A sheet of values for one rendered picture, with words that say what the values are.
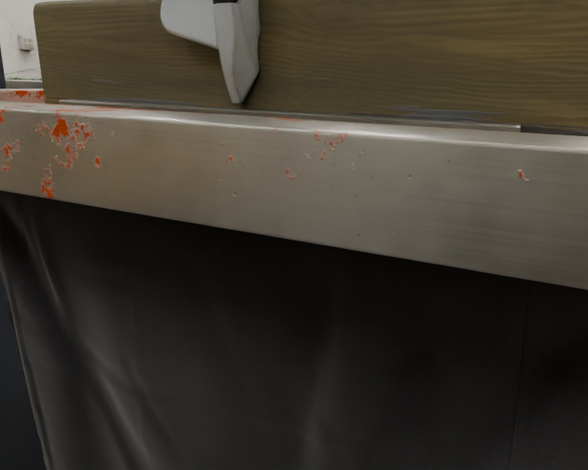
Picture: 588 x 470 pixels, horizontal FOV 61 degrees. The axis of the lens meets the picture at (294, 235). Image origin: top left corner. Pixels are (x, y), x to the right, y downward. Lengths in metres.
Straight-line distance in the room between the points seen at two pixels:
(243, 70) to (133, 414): 0.26
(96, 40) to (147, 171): 0.20
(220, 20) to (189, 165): 0.12
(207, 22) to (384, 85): 0.10
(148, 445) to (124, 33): 0.30
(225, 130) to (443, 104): 0.13
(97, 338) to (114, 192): 0.21
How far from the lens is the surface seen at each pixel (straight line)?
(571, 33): 0.27
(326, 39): 0.29
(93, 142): 0.21
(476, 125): 0.26
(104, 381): 0.44
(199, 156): 0.18
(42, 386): 0.48
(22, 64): 4.99
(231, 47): 0.29
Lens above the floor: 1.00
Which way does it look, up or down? 17 degrees down
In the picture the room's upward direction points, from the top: 2 degrees clockwise
